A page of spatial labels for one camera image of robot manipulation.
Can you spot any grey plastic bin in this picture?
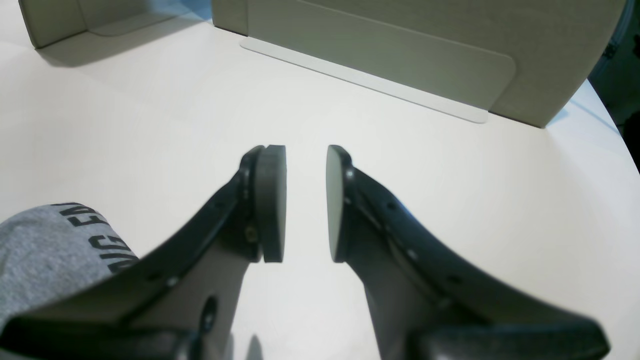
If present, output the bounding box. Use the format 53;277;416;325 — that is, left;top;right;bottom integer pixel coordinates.
18;0;213;49

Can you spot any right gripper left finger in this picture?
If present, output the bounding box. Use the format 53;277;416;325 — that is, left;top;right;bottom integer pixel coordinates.
1;145;287;360

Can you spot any grey T-shirt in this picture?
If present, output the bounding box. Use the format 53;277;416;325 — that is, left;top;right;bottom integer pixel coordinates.
0;202;138;327

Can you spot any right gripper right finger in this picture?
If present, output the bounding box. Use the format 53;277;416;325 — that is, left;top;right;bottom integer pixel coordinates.
326;145;611;360

